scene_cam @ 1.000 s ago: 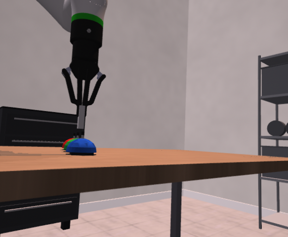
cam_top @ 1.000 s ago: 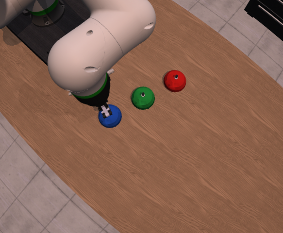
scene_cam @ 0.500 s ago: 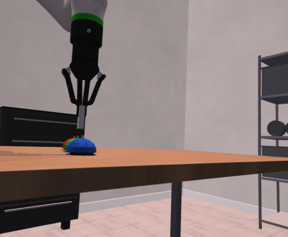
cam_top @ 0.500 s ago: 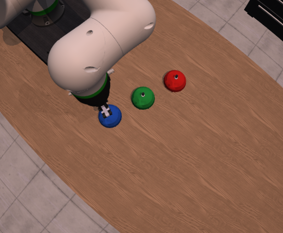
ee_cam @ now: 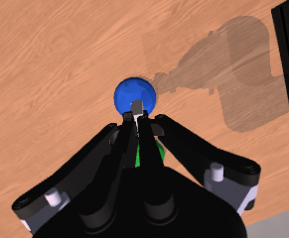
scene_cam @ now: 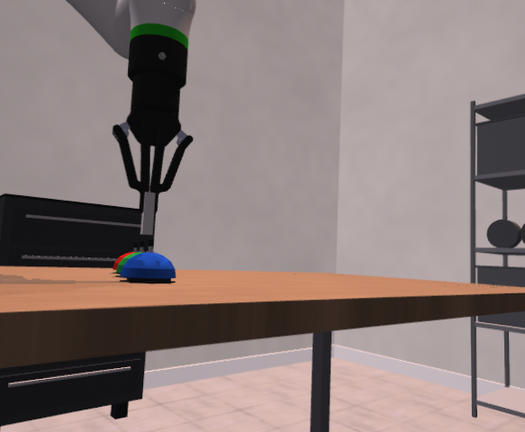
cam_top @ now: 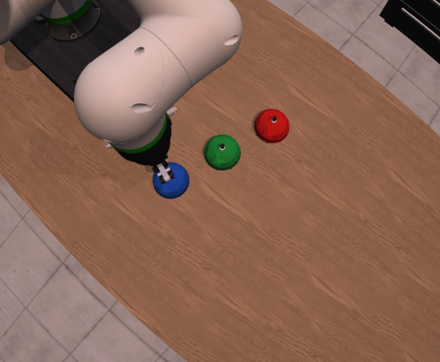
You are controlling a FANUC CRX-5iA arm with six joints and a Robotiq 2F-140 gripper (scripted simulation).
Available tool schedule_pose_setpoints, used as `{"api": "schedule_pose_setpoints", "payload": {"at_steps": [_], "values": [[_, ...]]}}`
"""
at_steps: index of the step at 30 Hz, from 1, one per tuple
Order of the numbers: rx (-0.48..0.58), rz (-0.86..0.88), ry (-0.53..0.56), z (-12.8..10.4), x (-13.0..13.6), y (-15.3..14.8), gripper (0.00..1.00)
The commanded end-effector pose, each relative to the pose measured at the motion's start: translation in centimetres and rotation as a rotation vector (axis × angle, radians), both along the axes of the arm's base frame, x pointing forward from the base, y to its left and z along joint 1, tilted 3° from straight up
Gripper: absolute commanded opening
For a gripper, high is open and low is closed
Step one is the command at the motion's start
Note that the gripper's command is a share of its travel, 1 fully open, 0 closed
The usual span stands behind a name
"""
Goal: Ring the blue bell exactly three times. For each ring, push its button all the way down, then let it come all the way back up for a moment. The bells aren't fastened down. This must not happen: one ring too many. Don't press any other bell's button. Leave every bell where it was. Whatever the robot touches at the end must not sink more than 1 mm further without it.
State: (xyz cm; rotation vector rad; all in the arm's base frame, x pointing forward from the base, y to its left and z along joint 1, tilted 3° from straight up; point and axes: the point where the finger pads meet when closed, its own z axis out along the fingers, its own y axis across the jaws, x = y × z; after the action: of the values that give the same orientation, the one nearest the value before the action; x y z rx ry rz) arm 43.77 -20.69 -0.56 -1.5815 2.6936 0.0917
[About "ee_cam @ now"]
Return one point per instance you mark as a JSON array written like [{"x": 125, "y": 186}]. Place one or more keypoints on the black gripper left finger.
[{"x": 40, "y": 203}]

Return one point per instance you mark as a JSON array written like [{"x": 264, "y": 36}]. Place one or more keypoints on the green dome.
[{"x": 161, "y": 149}]

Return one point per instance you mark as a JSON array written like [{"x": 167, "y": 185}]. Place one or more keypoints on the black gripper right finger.
[{"x": 231, "y": 177}]

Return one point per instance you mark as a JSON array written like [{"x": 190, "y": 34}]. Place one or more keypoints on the blue dome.
[{"x": 134, "y": 88}]

